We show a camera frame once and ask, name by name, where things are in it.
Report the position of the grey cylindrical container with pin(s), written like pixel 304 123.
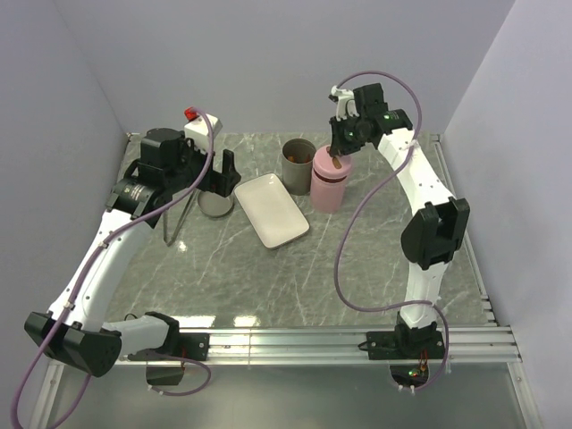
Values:
pixel 297 177

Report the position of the grey round lid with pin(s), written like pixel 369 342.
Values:
pixel 213 205

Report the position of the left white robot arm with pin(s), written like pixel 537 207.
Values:
pixel 73 330

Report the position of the wrist white camera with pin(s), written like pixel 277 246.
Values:
pixel 196 129
pixel 345 103

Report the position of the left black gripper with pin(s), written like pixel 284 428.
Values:
pixel 221 183

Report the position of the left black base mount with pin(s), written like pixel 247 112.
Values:
pixel 192 345

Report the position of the roasted chicken wing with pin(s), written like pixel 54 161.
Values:
pixel 299 159

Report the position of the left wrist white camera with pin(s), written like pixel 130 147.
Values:
pixel 196 129

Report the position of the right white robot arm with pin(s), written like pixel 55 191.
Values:
pixel 437 227

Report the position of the white rectangular plate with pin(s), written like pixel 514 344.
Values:
pixel 274 215

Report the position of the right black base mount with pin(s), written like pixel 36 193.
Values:
pixel 402 346

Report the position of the pink round lid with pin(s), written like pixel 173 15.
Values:
pixel 329 168

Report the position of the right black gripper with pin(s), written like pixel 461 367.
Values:
pixel 337 146

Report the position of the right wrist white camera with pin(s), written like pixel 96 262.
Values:
pixel 345 103

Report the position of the aluminium rail frame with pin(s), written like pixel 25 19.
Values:
pixel 305 378

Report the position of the pink cylindrical container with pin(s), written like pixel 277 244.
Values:
pixel 326 195

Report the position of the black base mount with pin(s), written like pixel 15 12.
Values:
pixel 192 345
pixel 402 346

